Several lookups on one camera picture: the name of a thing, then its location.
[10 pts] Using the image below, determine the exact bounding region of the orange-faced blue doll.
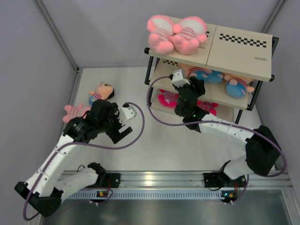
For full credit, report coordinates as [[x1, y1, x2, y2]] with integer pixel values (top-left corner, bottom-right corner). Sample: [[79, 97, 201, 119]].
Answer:
[[178, 63, 212, 82]]

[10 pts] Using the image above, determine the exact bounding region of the pink plush behind arm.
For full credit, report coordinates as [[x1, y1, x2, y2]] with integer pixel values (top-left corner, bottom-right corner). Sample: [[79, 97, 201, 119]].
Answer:
[[62, 103, 91, 123]]

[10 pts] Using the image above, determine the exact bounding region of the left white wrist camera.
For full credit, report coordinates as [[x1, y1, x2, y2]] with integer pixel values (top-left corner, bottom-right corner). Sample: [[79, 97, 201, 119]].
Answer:
[[119, 104, 137, 125]]

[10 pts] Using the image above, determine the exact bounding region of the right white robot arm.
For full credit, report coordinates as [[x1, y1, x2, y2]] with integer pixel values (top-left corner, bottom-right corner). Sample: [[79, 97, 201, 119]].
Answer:
[[172, 73, 280, 186]]

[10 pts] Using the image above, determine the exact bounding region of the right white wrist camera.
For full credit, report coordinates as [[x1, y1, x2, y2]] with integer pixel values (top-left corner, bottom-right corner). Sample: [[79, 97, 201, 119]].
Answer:
[[172, 68, 190, 87]]

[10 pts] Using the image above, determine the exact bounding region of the blue striped doll right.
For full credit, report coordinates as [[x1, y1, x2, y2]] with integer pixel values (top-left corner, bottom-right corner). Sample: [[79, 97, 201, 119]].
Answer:
[[223, 73, 255, 98]]

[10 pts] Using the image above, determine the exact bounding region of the pink plush toy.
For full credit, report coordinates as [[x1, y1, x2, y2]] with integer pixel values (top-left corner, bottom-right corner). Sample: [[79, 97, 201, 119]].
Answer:
[[172, 16, 207, 55], [147, 15, 174, 55]]

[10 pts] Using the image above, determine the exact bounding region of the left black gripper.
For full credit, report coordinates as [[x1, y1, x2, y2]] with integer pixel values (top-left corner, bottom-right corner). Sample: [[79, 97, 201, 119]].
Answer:
[[97, 104, 132, 143]]

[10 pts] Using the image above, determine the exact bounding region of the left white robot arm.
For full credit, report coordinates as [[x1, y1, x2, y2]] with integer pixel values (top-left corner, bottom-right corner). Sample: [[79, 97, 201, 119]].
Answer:
[[15, 100, 136, 218]]

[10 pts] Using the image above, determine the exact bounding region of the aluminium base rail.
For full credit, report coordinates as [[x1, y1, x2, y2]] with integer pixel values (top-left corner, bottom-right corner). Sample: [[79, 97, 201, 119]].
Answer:
[[69, 171, 293, 200]]

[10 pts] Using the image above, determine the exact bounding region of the left pink plush toy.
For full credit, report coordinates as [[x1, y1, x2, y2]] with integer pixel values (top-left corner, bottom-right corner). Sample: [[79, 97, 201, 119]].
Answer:
[[147, 15, 174, 55]]

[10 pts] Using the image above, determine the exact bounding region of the right pink plush toy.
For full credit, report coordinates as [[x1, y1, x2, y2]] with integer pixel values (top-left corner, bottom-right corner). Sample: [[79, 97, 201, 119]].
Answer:
[[172, 16, 207, 55]]

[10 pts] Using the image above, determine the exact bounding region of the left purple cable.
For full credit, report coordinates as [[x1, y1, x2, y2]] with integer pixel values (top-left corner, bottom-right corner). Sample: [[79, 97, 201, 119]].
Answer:
[[23, 102, 145, 221]]

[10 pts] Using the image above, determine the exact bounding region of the beige three-tier shelf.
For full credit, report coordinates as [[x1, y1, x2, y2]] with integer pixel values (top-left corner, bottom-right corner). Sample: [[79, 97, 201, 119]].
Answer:
[[144, 15, 279, 123]]

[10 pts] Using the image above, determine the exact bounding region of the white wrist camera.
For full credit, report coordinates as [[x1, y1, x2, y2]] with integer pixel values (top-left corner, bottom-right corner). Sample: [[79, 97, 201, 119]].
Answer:
[[119, 104, 137, 125], [172, 68, 190, 87]]

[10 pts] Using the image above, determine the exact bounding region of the blue doll on middle shelf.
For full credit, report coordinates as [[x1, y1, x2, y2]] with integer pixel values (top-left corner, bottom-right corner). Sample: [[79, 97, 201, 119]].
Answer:
[[206, 69, 224, 84]]

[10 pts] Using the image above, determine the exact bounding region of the magenta glasses doll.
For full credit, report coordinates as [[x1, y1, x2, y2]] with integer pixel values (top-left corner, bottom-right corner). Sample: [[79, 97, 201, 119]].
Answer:
[[197, 101, 218, 116], [157, 89, 178, 108]]

